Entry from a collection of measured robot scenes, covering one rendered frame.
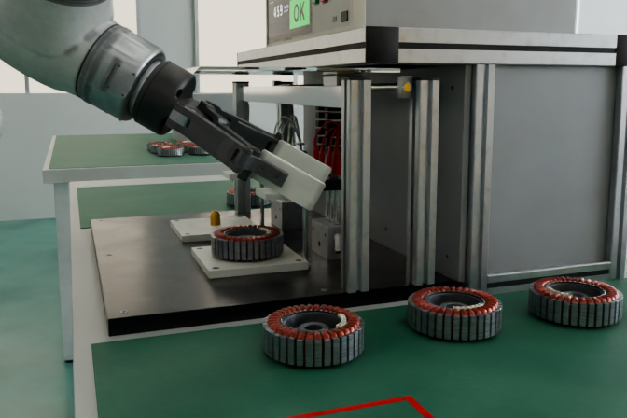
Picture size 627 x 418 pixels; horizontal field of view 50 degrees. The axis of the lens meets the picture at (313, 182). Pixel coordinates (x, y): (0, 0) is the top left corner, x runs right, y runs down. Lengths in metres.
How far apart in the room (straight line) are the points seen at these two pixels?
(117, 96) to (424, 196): 0.44
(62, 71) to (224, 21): 5.17
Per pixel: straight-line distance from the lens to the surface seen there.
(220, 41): 5.85
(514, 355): 0.79
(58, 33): 0.71
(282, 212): 1.27
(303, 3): 1.16
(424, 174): 0.91
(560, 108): 1.03
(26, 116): 5.72
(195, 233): 1.21
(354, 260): 0.89
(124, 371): 0.74
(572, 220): 1.07
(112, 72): 0.71
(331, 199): 1.08
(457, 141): 0.94
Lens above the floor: 1.04
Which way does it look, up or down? 8 degrees down
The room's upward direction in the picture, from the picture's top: straight up
